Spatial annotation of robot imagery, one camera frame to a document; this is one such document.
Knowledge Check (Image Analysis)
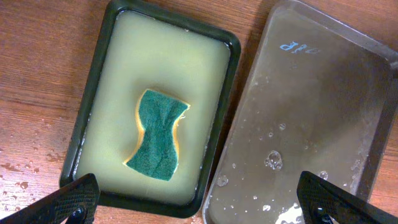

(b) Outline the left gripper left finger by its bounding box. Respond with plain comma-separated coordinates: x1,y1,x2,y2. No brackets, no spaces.
1,174,100,223

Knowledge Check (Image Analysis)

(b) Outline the green and yellow sponge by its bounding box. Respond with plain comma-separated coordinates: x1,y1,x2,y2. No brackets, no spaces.
124,89,190,181

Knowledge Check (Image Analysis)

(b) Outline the large brown serving tray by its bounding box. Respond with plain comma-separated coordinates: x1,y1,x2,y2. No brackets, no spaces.
202,1,397,223

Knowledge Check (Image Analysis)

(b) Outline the small black soapy-water tray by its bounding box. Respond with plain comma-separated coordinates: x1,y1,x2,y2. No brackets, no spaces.
60,1,241,218

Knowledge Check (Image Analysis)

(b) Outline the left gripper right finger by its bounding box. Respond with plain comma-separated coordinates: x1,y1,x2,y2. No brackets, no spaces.
297,171,397,224

